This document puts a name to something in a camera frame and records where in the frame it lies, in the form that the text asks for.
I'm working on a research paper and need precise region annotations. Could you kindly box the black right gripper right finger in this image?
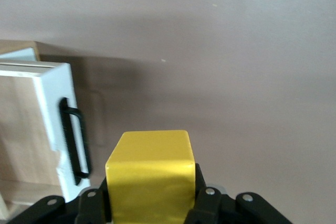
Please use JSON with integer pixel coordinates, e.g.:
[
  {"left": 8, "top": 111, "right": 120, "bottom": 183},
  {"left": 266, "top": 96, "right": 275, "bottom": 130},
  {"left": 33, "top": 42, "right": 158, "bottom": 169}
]
[{"left": 184, "top": 163, "right": 292, "bottom": 224}]

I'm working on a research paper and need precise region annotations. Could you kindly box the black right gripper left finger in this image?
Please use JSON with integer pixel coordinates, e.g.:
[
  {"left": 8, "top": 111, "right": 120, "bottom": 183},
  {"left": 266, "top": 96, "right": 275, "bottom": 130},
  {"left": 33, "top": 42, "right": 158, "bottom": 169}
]
[{"left": 7, "top": 176, "right": 113, "bottom": 224}]

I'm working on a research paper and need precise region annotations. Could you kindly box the yellow wooden cube block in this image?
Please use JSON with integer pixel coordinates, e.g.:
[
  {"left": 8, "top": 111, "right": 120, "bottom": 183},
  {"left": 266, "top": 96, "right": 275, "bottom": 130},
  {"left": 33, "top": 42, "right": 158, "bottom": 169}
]
[{"left": 104, "top": 129, "right": 196, "bottom": 224}]

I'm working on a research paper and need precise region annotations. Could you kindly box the black metal drawer handle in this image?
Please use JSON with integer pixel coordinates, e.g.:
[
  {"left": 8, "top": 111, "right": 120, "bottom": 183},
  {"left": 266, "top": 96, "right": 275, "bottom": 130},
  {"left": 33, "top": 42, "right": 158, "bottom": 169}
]
[{"left": 59, "top": 97, "right": 92, "bottom": 186}]

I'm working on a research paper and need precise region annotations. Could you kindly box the light wooden drawer cabinet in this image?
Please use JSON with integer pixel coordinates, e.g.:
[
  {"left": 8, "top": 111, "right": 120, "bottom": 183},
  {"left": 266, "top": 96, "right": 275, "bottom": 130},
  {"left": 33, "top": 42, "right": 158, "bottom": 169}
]
[{"left": 0, "top": 39, "right": 41, "bottom": 63}]

